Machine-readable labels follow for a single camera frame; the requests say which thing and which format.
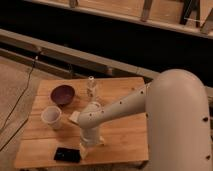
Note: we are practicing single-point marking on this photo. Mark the black rectangular eraser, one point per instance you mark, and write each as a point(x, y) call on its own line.
point(67, 155)

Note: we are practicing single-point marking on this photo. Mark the white plastic cup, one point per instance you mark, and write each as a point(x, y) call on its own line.
point(51, 115)

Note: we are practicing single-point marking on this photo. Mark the wooden table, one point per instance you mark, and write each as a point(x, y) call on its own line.
point(126, 138)

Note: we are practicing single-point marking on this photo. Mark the dark red bowl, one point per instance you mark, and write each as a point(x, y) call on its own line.
point(62, 95)

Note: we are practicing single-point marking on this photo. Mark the grey metal rail beam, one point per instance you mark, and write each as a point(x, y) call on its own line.
point(146, 53)

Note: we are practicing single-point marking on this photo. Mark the clear plastic bottle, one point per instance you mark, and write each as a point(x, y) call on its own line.
point(92, 88)

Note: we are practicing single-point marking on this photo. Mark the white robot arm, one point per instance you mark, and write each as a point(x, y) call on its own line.
point(178, 120)

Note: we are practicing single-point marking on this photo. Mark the beige rectangular sponge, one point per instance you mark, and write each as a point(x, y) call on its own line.
point(74, 117)

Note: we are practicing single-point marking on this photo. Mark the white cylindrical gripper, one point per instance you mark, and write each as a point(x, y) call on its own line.
point(91, 137)

